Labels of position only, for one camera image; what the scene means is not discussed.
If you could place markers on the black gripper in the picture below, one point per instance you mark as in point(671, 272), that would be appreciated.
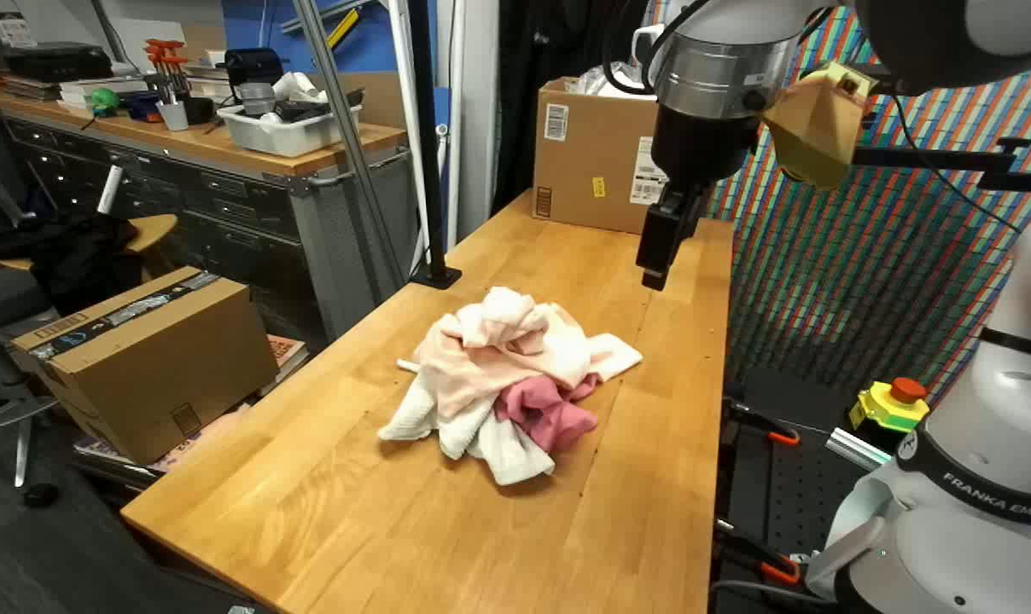
point(706, 141)

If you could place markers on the pink shirt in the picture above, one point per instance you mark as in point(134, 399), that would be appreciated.
point(543, 413)

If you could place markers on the peach shirt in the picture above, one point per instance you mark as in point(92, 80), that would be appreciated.
point(481, 347)

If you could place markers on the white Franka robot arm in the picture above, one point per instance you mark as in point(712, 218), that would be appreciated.
point(996, 479)

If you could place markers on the cardboard box with white labels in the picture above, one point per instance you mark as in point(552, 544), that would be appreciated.
point(584, 149)

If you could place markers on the black vertical stand pole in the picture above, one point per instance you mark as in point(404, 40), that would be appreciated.
point(428, 139)

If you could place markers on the yellow red emergency stop button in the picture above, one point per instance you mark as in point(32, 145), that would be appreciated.
point(888, 403)

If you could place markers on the silver tripod leg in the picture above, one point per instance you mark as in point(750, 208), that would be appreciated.
point(349, 149)

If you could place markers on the white plastic bin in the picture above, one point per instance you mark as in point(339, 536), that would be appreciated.
point(280, 132)

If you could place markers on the blue board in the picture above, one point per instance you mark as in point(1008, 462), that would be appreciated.
point(313, 34)

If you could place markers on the grey workbench with wooden top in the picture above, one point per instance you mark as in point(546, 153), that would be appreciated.
point(197, 216)

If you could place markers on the white cup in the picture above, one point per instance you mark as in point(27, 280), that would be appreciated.
point(172, 114)

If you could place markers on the wooden stool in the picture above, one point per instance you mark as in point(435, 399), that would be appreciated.
point(155, 231)

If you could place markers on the cardboard box with black tape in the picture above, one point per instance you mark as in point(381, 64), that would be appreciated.
point(140, 363)

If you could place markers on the black jacket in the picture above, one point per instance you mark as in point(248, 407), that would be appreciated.
point(83, 262)

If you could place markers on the black printer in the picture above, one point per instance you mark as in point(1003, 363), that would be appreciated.
point(56, 58)

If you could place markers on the tan wrist camera mount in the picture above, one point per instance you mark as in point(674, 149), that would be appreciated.
point(816, 125)

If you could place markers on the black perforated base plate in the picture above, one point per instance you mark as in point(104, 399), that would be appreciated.
point(790, 499)

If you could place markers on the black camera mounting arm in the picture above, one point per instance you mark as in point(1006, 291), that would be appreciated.
point(996, 173)

